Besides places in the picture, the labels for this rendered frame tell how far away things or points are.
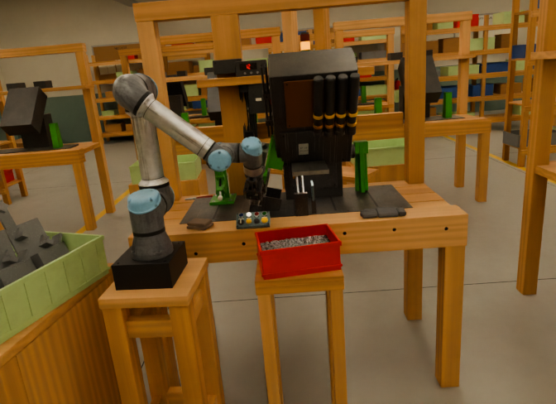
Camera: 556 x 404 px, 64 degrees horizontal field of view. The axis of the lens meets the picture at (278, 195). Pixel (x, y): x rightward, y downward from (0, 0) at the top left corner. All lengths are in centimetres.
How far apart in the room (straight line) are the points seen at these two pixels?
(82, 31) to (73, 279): 1141
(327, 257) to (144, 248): 68
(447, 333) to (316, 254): 88
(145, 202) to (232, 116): 100
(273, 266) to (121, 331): 59
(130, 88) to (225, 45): 97
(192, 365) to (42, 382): 51
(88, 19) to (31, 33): 154
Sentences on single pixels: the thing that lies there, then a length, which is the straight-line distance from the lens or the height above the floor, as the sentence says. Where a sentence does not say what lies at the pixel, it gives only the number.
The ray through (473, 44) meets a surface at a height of 169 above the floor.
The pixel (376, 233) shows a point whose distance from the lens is 200.
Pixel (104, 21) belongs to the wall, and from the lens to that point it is 1284.
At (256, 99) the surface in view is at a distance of 233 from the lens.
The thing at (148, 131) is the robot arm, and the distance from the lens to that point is 171.
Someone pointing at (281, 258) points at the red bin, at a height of 88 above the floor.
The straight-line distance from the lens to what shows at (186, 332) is 166.
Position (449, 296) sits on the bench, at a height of 50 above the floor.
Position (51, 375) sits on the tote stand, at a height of 58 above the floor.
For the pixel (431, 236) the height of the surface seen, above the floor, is 81.
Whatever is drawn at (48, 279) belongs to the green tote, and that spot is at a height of 91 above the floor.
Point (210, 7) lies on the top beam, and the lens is 247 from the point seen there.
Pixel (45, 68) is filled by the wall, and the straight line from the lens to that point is 1347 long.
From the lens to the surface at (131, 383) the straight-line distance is 186.
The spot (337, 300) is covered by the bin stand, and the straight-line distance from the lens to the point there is 177.
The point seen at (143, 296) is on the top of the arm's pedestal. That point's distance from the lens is 164.
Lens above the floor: 158
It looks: 16 degrees down
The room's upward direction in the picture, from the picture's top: 5 degrees counter-clockwise
